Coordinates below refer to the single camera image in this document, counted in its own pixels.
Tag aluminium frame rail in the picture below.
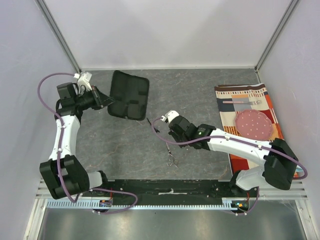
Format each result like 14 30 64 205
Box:
35 0 82 73

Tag purple cable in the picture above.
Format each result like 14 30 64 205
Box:
37 72 139 215
151 117 308 216

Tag black zippered tool case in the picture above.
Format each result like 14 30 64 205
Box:
107 70 150 121

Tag pink handled fork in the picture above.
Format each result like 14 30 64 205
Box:
222 100 262 106

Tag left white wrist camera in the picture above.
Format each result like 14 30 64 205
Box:
73 72 92 92

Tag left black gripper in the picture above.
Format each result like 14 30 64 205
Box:
75 85 116 111

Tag white slotted cable duct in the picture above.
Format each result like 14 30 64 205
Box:
46 199 249 211

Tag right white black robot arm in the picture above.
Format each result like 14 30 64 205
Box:
167 112 298 197

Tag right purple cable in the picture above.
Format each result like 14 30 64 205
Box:
151 117 308 216

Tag colourful patterned placemat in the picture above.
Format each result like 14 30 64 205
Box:
214 83 300 181

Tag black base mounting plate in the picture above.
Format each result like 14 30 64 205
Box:
81 178 261 207

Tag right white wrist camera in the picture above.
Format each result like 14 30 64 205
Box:
160 110 180 124

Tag silver hair scissors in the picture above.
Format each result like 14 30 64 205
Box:
165 142 179 168

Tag pink dotted plate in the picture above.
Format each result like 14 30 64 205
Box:
234 109 273 141

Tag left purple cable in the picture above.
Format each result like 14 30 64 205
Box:
37 72 139 215

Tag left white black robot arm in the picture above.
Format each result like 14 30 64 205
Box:
39 82 114 200

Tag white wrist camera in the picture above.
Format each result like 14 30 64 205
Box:
73 72 92 92
160 110 180 124

